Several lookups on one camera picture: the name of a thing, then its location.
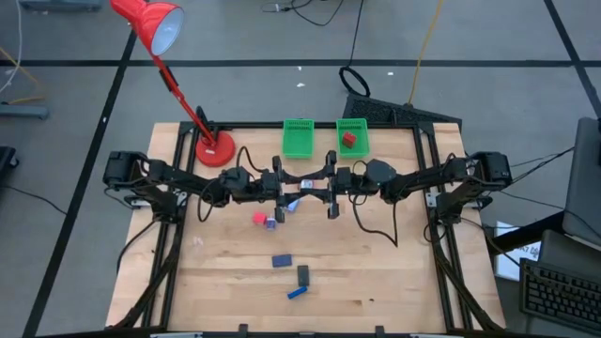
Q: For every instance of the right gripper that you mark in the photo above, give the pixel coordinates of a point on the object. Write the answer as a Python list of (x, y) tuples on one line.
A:
[(332, 157)]

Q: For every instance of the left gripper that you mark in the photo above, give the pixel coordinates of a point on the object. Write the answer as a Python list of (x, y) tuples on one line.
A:
[(278, 164)]

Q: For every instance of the light blue power adapter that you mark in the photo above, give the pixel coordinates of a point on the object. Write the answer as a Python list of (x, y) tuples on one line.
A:
[(294, 206)]

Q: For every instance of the small purple plug adapter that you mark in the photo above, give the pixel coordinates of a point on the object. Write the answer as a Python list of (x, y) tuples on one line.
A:
[(271, 224)]

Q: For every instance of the red rectangular block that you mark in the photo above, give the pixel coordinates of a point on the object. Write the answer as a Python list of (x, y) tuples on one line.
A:
[(259, 218)]

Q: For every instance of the red stapler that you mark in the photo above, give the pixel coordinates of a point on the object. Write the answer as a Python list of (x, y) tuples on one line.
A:
[(349, 140)]

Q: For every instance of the dark blue card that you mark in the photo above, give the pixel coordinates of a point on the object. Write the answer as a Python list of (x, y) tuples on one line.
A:
[(282, 260)]

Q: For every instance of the black rectangular device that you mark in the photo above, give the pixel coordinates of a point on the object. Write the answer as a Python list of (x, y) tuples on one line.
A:
[(303, 276)]

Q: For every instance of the blue rectangular stick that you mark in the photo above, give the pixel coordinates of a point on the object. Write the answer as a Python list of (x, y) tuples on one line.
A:
[(297, 292)]

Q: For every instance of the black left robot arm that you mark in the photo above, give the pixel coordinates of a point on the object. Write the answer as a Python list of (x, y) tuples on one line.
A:
[(178, 176)]

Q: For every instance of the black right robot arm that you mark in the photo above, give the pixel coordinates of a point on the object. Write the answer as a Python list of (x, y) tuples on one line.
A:
[(446, 171)]

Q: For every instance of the green plastic basket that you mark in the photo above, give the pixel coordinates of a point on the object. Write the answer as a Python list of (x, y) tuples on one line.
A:
[(298, 141), (359, 150)]

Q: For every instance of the red desk lamp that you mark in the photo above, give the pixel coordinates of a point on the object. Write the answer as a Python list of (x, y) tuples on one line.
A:
[(216, 149)]

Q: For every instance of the black perforated floor mat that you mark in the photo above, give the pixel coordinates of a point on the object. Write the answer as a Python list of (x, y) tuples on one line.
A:
[(389, 112)]

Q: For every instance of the silver aluminium bar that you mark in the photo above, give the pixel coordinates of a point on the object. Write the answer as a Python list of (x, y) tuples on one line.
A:
[(176, 335), (436, 335)]

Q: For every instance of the white paper sheet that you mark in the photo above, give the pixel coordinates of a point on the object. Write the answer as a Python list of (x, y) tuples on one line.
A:
[(509, 267)]

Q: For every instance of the large computer monitor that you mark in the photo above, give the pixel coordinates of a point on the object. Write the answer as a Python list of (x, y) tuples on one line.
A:
[(584, 188)]

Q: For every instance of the black computer keyboard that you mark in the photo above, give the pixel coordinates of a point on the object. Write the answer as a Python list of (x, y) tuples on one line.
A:
[(563, 296)]

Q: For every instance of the grey floor base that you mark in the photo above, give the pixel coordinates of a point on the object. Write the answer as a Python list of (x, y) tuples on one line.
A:
[(23, 112), (61, 4)]

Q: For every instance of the black floor object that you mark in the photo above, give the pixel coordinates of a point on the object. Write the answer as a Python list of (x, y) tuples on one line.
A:
[(7, 157)]

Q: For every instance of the black aluminium table frame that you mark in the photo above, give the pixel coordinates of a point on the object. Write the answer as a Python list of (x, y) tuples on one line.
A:
[(253, 126)]

